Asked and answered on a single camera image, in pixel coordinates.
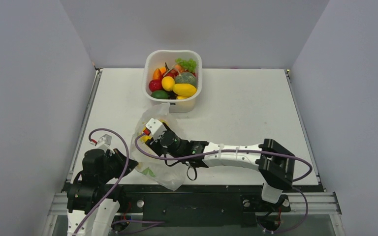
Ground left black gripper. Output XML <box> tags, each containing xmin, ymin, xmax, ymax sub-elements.
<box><xmin>99</xmin><ymin>147</ymin><xmax>138</xmax><ymax>182</ymax></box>

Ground clear plastic bag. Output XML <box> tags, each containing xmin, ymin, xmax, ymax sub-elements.
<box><xmin>130</xmin><ymin>103</ymin><xmax>187</xmax><ymax>191</ymax></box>

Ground yellow fake mango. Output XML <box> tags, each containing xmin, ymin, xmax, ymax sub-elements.
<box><xmin>172</xmin><ymin>84</ymin><xmax>197</xmax><ymax>97</ymax></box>

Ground green fake grapes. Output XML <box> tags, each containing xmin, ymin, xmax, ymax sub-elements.
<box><xmin>175</xmin><ymin>58</ymin><xmax>197</xmax><ymax>72</ymax></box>

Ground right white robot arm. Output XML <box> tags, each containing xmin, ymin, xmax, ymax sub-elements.
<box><xmin>145</xmin><ymin>130</ymin><xmax>295</xmax><ymax>210</ymax></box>

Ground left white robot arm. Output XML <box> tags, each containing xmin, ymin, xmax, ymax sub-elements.
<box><xmin>67</xmin><ymin>148</ymin><xmax>138</xmax><ymax>236</ymax></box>

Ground yellow lemon at front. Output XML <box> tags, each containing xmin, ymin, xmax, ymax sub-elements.
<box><xmin>176</xmin><ymin>95</ymin><xmax>187</xmax><ymax>100</ymax></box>

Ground green lime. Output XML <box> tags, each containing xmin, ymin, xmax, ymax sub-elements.
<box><xmin>151</xmin><ymin>90</ymin><xmax>169</xmax><ymax>100</ymax></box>

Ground yellow lemon in basket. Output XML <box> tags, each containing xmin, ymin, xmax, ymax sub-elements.
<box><xmin>161</xmin><ymin>76</ymin><xmax>175</xmax><ymax>91</ymax></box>

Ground red apple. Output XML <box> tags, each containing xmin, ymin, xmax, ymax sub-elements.
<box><xmin>148</xmin><ymin>79</ymin><xmax>163</xmax><ymax>92</ymax></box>

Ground green cantaloupe melon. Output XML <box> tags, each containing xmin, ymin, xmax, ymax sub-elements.
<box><xmin>175</xmin><ymin>72</ymin><xmax>197</xmax><ymax>87</ymax></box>

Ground orange pepper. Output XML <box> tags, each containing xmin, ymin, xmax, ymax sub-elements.
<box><xmin>152</xmin><ymin>68</ymin><xmax>163</xmax><ymax>80</ymax></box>

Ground white plastic basket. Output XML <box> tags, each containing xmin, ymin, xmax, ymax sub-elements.
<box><xmin>142</xmin><ymin>50</ymin><xmax>202</xmax><ymax>113</ymax></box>

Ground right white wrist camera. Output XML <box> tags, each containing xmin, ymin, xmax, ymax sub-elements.
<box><xmin>145</xmin><ymin>118</ymin><xmax>167</xmax><ymax>141</ymax></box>

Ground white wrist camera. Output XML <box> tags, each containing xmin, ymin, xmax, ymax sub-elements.
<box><xmin>145</xmin><ymin>118</ymin><xmax>167</xmax><ymax>141</ymax></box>
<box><xmin>95</xmin><ymin>134</ymin><xmax>113</xmax><ymax>154</ymax></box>

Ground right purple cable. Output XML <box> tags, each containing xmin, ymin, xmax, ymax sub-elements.
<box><xmin>134</xmin><ymin>132</ymin><xmax>314</xmax><ymax>182</ymax></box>

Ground purple cable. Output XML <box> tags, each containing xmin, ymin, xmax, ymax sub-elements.
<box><xmin>134</xmin><ymin>132</ymin><xmax>314</xmax><ymax>182</ymax></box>
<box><xmin>71</xmin><ymin>128</ymin><xmax>130</xmax><ymax>236</ymax></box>

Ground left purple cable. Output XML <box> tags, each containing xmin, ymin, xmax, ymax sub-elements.
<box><xmin>71</xmin><ymin>128</ymin><xmax>130</xmax><ymax>236</ymax></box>

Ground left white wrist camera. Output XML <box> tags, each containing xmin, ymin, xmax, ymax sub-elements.
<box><xmin>95</xmin><ymin>134</ymin><xmax>113</xmax><ymax>154</ymax></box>

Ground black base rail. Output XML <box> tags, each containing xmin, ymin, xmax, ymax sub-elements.
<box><xmin>49</xmin><ymin>183</ymin><xmax>341</xmax><ymax>229</ymax></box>

